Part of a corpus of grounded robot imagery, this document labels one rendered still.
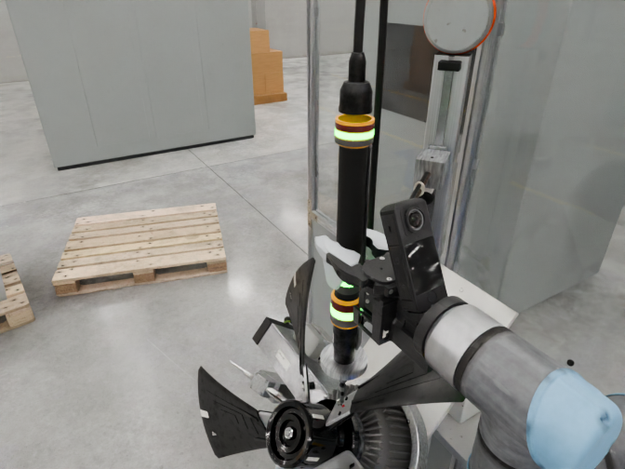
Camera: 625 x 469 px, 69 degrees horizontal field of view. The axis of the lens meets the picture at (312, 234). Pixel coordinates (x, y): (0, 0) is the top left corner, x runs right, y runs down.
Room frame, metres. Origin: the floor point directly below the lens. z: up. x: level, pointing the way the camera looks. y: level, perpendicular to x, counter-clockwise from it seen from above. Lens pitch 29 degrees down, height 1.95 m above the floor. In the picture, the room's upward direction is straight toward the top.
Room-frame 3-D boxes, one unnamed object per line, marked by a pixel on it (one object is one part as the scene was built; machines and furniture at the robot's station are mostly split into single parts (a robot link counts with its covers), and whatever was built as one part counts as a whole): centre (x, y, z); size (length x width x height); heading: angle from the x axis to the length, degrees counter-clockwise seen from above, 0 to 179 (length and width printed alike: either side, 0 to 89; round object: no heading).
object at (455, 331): (0.33, -0.15, 1.64); 0.08 x 0.05 x 0.08; 121
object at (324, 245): (0.48, -0.03, 1.64); 0.09 x 0.03 x 0.06; 43
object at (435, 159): (1.07, -0.30, 1.54); 0.10 x 0.07 x 0.09; 156
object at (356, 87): (0.49, -0.05, 1.66); 0.04 x 0.04 x 0.46
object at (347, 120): (0.49, -0.05, 1.80); 0.04 x 0.04 x 0.03
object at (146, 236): (3.21, 1.36, 0.07); 1.20 x 1.00 x 0.15; 105
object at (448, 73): (1.11, -0.32, 1.48); 0.05 x 0.03 x 0.62; 66
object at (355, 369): (0.50, -0.05, 1.50); 0.09 x 0.07 x 0.10; 156
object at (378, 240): (0.51, -0.08, 1.64); 0.09 x 0.03 x 0.06; 19
